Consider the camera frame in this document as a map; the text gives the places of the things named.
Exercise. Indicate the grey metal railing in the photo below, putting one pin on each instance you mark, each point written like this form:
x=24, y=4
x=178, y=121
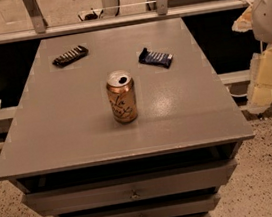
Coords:
x=39, y=19

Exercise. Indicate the top grey drawer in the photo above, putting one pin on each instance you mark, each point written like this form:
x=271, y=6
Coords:
x=130, y=189

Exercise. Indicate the middle grey drawer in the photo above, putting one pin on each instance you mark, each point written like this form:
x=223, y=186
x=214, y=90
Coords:
x=174, y=208

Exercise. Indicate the grey drawer cabinet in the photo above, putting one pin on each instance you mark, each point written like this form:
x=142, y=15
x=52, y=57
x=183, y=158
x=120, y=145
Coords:
x=64, y=133

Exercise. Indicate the orange LaCroix soda can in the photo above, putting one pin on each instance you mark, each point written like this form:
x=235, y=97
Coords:
x=121, y=94

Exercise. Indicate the blue snack bar wrapper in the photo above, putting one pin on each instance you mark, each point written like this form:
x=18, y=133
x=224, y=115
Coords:
x=155, y=58

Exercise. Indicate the black snack bar wrapper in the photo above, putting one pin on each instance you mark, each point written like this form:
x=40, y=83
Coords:
x=70, y=56

